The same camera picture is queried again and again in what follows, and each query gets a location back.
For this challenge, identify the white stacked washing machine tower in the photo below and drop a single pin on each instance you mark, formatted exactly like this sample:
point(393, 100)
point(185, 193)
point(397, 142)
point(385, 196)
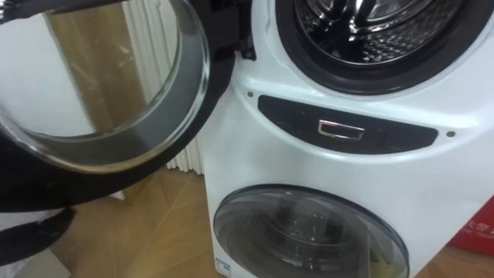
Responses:
point(347, 170)

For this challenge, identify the red cardboard box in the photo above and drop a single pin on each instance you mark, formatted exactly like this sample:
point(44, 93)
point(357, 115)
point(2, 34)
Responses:
point(476, 231)

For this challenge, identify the round glass washing machine door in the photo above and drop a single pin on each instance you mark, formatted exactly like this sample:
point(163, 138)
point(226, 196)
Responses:
point(116, 181)

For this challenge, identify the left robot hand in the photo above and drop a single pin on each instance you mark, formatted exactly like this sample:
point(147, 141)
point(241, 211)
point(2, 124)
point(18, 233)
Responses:
point(34, 239)

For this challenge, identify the white ribbed radiator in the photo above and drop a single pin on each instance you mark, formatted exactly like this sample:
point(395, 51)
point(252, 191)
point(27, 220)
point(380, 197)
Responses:
point(190, 158)

